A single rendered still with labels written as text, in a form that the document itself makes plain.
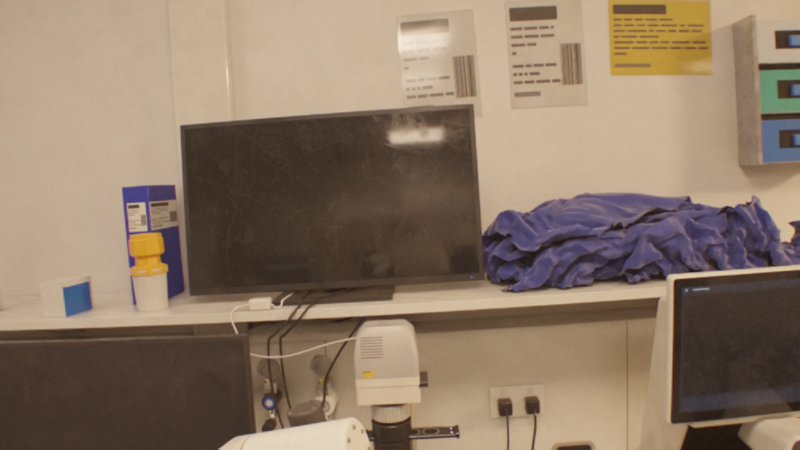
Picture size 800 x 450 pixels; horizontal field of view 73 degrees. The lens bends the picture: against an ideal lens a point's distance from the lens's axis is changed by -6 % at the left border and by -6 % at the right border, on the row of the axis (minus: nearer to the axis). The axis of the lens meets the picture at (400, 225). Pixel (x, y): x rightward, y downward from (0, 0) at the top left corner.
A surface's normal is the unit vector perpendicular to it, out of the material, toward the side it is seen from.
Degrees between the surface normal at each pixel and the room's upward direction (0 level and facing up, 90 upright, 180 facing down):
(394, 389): 90
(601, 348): 90
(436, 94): 90
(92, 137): 90
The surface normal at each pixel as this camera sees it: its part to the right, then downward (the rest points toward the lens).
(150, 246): 0.72, 0.00
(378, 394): -0.03, 0.07
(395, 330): -0.07, -0.61
